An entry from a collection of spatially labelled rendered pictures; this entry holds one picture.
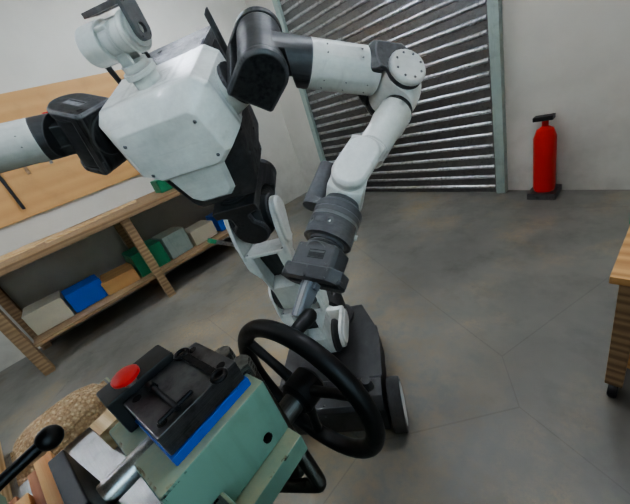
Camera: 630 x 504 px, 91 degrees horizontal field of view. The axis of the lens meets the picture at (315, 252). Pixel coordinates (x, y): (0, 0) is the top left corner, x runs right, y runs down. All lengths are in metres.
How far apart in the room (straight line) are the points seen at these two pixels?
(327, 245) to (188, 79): 0.39
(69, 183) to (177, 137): 2.93
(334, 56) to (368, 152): 0.21
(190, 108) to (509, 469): 1.36
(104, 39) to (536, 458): 1.56
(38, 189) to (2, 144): 2.70
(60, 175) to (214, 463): 3.35
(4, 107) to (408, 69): 3.31
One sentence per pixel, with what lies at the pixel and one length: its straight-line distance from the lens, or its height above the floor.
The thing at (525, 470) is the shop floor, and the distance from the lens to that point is 1.38.
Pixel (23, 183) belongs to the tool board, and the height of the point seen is 1.31.
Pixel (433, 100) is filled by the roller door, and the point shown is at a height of 0.85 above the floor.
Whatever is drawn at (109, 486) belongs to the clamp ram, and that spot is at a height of 0.96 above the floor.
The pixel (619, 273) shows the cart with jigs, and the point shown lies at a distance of 1.23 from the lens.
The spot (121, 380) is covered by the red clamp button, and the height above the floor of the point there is 1.02.
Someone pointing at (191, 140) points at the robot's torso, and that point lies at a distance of 0.70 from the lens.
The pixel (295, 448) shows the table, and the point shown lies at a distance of 0.45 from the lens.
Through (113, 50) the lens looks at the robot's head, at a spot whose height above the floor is 1.39.
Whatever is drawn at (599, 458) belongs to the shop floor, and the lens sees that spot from 1.45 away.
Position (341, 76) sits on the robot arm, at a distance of 0.70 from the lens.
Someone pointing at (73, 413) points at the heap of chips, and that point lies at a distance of 0.63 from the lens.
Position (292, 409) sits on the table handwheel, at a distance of 0.54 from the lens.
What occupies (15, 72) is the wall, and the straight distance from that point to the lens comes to 3.73.
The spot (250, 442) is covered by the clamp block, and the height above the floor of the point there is 0.91.
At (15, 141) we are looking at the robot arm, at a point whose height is 1.32.
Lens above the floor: 1.22
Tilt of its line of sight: 26 degrees down
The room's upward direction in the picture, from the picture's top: 20 degrees counter-clockwise
